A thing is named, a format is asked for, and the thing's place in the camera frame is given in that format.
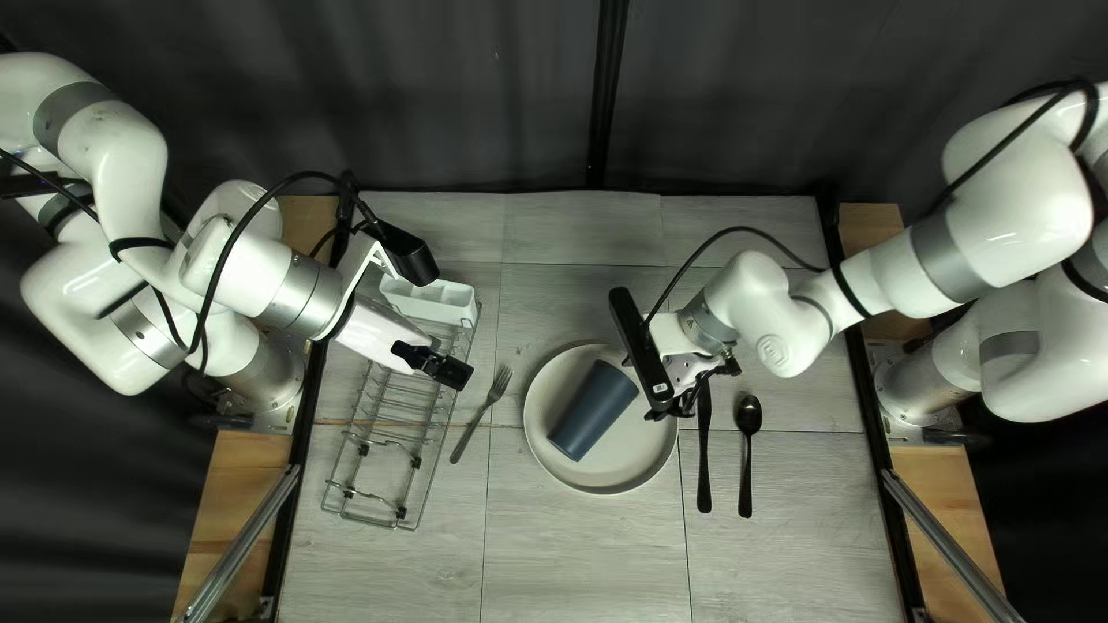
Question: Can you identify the black spoon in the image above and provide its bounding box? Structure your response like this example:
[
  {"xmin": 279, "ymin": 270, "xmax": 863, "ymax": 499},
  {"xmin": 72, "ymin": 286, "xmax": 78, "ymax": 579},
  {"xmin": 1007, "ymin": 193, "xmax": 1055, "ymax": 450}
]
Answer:
[{"xmin": 735, "ymin": 393, "xmax": 765, "ymax": 519}]

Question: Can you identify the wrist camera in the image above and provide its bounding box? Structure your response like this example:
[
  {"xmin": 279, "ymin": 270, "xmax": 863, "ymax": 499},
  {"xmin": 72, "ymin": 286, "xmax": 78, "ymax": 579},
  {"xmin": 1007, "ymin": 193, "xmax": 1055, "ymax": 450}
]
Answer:
[
  {"xmin": 608, "ymin": 287, "xmax": 675, "ymax": 415},
  {"xmin": 372, "ymin": 220, "xmax": 441, "ymax": 288}
]

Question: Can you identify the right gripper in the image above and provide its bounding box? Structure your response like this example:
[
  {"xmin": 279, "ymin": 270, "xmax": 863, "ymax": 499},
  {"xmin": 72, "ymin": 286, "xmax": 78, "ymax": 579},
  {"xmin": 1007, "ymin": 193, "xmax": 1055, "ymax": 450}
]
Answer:
[{"xmin": 645, "ymin": 311, "xmax": 744, "ymax": 423}]

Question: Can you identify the black knife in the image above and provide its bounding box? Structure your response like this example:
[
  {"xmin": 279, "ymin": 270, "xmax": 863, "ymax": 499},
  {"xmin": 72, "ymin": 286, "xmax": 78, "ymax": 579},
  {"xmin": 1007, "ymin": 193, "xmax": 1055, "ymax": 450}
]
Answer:
[{"xmin": 695, "ymin": 381, "xmax": 714, "ymax": 515}]

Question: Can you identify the pale plate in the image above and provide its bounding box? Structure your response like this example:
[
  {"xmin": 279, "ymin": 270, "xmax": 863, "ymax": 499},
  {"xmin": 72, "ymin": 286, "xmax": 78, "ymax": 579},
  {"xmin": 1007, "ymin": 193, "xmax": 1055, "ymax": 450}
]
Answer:
[{"xmin": 523, "ymin": 341, "xmax": 680, "ymax": 496}]

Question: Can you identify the dark blue cup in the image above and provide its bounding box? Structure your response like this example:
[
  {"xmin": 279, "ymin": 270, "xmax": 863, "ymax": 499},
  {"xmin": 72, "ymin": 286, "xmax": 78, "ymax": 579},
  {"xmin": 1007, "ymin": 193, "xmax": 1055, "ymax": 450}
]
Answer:
[{"xmin": 547, "ymin": 359, "xmax": 641, "ymax": 462}]

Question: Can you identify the white cutlery holder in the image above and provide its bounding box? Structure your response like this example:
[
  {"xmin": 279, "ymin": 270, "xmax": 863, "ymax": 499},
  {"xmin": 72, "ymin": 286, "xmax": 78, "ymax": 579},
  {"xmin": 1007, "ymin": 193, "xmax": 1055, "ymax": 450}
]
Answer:
[{"xmin": 378, "ymin": 277, "xmax": 481, "ymax": 329}]

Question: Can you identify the black cable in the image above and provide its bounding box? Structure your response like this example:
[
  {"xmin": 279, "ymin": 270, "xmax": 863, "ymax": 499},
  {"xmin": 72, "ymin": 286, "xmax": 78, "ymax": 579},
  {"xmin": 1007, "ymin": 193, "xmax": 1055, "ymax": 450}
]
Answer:
[
  {"xmin": 641, "ymin": 78, "xmax": 1108, "ymax": 330},
  {"xmin": 0, "ymin": 147, "xmax": 386, "ymax": 373}
]

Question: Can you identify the wire dish rack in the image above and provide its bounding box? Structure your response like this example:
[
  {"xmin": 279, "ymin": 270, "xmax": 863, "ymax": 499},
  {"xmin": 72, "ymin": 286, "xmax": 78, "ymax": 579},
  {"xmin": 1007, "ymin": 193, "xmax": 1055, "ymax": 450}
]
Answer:
[{"xmin": 320, "ymin": 298, "xmax": 482, "ymax": 531}]

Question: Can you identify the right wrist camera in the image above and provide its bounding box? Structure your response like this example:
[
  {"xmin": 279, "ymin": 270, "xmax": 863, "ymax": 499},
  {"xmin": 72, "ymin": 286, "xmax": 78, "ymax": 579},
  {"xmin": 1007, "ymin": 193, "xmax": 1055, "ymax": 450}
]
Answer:
[{"xmin": 608, "ymin": 287, "xmax": 675, "ymax": 415}]

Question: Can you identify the black fork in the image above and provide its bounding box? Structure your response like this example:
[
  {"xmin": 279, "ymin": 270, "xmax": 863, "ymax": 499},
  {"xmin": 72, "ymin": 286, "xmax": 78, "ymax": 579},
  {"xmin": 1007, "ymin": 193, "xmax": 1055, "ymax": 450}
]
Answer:
[{"xmin": 448, "ymin": 366, "xmax": 514, "ymax": 466}]

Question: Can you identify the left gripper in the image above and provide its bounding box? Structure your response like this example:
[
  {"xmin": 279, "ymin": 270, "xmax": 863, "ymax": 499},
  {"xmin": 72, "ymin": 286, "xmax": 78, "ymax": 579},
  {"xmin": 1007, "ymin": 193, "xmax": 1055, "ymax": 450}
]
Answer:
[{"xmin": 331, "ymin": 292, "xmax": 444, "ymax": 379}]

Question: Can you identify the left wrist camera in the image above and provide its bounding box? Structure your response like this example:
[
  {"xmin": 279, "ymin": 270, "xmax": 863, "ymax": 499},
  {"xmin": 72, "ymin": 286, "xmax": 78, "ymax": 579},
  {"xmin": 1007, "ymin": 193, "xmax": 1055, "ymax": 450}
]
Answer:
[{"xmin": 372, "ymin": 220, "xmax": 441, "ymax": 288}]

